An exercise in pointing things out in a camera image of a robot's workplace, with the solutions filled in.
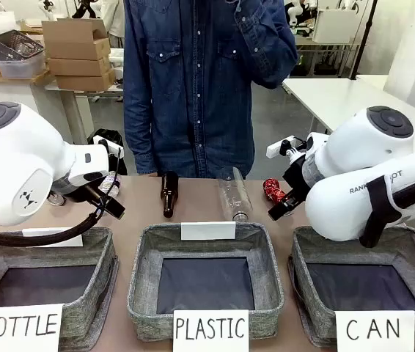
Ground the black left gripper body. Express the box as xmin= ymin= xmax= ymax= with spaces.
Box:
xmin=77 ymin=181 xmax=115 ymax=212

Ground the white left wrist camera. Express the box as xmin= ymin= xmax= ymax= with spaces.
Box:
xmin=92 ymin=134 xmax=125 ymax=155

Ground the person right forearm denim sleeve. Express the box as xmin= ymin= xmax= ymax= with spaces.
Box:
xmin=123 ymin=102 xmax=158 ymax=176

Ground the white paper sign BOTTLE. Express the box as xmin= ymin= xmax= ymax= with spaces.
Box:
xmin=0 ymin=303 xmax=65 ymax=352

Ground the metal rack table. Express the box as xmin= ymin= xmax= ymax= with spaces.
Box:
xmin=291 ymin=34 xmax=361 ymax=78

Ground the white paper sign CAN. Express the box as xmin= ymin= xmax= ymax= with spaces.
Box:
xmin=334 ymin=309 xmax=415 ymax=352

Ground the white table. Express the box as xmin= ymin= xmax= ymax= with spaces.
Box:
xmin=282 ymin=75 xmax=415 ymax=147

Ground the white workbench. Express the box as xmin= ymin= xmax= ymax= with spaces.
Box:
xmin=0 ymin=71 xmax=124 ymax=146

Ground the clear plastic bottle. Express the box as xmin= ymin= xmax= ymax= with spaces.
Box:
xmin=217 ymin=166 xmax=254 ymax=223

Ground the black left arm cable sleeve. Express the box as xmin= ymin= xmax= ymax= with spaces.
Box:
xmin=0 ymin=205 xmax=108 ymax=247

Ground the blank white card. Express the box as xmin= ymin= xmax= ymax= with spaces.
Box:
xmin=180 ymin=221 xmax=237 ymax=241
xmin=21 ymin=227 xmax=84 ymax=249

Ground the white paper sign PLASTIC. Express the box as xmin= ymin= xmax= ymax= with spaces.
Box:
xmin=172 ymin=309 xmax=250 ymax=352

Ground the black bag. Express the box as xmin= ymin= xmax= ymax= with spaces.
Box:
xmin=87 ymin=128 xmax=128 ymax=176

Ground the white box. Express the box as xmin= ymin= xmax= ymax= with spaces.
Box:
xmin=312 ymin=7 xmax=357 ymax=44

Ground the open cardboard box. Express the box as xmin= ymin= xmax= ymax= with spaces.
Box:
xmin=41 ymin=18 xmax=111 ymax=60

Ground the person left forearm denim sleeve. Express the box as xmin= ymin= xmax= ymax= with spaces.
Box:
xmin=235 ymin=0 xmax=299 ymax=89

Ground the grey fabric basket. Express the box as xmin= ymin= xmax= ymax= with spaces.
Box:
xmin=0 ymin=226 xmax=120 ymax=352
xmin=126 ymin=221 xmax=285 ymax=342
xmin=287 ymin=225 xmax=415 ymax=348

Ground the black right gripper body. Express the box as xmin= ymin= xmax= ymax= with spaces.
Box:
xmin=282 ymin=160 xmax=313 ymax=202

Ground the brown glass bottle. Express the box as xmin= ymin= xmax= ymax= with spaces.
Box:
xmin=160 ymin=170 xmax=180 ymax=219

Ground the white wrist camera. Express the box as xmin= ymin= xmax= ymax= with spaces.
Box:
xmin=92 ymin=134 xmax=125 ymax=155
xmin=265 ymin=136 xmax=297 ymax=158

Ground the red crushed can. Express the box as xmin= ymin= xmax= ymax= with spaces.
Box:
xmin=262 ymin=177 xmax=293 ymax=205

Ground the black right arm strap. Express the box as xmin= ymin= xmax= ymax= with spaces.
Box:
xmin=359 ymin=175 xmax=403 ymax=249

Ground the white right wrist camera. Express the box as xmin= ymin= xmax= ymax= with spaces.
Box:
xmin=265 ymin=136 xmax=297 ymax=158

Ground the black tripod pole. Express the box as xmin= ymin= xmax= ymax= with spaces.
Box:
xmin=350 ymin=0 xmax=379 ymax=80

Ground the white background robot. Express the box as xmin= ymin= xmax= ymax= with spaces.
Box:
xmin=284 ymin=0 xmax=318 ymax=29

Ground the translucent plastic tub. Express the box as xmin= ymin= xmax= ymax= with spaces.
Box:
xmin=0 ymin=54 xmax=46 ymax=80

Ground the closed cardboard box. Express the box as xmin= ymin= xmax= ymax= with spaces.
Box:
xmin=48 ymin=54 xmax=112 ymax=77
xmin=54 ymin=69 xmax=116 ymax=92

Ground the person torso denim shirt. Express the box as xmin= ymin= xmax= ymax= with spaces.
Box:
xmin=122 ymin=0 xmax=299 ymax=179

